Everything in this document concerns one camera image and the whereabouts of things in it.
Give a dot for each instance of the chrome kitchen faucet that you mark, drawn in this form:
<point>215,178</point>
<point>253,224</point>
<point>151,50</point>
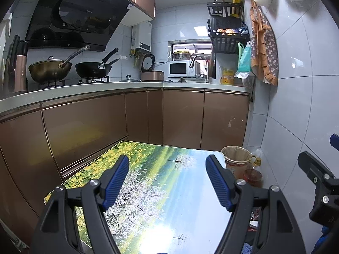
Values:
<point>198,60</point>

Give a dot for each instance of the yellow pot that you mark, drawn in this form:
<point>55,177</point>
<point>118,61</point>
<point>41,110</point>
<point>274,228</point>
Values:
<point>181,55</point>

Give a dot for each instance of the copper thermos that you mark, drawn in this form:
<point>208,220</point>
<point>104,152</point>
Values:
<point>20,68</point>

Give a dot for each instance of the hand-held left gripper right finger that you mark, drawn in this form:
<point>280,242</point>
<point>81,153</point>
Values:
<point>217,182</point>

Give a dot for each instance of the copper rice cooker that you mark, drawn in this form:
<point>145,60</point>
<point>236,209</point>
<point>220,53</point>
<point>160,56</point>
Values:
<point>152,70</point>

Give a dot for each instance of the black wok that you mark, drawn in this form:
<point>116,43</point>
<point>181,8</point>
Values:
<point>91,70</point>

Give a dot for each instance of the yellow detergent bottle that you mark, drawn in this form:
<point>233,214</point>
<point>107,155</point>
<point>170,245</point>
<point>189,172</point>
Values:
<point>228,77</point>

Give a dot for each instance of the white water heater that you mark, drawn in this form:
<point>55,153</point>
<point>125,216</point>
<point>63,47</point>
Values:
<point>142,35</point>

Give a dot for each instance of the white microwave oven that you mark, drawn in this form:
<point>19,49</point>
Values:
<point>181,68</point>

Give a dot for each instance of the teal plastic bag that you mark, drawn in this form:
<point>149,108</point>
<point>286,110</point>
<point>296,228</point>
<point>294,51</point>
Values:
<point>245,58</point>

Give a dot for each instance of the white kitchen countertop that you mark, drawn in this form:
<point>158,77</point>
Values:
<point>119,86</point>

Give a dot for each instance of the beige bucket with liner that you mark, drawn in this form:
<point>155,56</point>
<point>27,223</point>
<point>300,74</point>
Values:
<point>235,161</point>

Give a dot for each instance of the orange floral apron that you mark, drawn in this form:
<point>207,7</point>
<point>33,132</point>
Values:
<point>264,47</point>

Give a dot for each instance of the blue textured mat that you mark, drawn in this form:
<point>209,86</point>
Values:
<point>249,248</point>

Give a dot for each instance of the glass pot lid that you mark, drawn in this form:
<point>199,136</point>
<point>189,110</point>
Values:
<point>129,79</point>

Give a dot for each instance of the brown kitchen cabinet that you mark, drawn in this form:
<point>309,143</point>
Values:
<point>132,127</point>

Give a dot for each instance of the black dish rack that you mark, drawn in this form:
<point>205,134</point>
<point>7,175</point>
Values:
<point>227,31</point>

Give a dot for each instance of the clear plastic bag on counter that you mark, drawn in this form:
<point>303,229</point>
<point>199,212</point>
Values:
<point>245,79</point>

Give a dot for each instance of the black range hood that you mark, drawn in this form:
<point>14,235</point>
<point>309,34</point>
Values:
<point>79,13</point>

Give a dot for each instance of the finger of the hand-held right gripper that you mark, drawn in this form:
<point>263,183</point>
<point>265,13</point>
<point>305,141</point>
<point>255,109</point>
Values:
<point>313,168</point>
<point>335,140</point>

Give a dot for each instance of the brass wok with lid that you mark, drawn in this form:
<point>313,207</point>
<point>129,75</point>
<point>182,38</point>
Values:
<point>50,70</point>

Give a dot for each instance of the cooking oil bottle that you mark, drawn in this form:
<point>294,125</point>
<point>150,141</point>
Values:
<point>253,174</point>

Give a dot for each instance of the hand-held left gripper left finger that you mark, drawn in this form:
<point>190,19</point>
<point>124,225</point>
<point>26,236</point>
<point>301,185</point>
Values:
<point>116,182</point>

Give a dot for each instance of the gas stove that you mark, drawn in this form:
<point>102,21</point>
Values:
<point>74,82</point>

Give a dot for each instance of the wooden rolling pin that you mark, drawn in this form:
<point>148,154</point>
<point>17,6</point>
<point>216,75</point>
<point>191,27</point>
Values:
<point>223,0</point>

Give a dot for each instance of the person's right hand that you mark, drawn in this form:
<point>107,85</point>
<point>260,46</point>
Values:
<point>324,239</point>

